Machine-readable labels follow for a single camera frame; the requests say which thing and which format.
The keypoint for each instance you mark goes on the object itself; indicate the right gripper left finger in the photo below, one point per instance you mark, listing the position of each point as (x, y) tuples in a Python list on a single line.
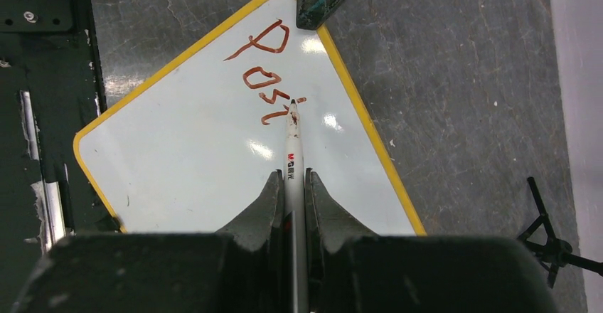
[(238, 268)]

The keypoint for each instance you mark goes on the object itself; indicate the yellow framed whiteboard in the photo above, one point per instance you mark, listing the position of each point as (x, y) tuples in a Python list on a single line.
[(191, 147)]

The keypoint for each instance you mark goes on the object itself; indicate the red whiteboard marker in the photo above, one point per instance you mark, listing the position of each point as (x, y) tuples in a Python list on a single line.
[(294, 202)]

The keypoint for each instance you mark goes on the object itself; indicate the black tripod stand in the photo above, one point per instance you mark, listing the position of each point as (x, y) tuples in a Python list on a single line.
[(555, 253)]

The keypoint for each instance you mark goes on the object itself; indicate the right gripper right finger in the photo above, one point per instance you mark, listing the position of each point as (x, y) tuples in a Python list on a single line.
[(353, 269)]

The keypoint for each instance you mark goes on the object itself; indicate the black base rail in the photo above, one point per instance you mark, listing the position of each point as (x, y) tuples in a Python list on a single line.
[(51, 87)]

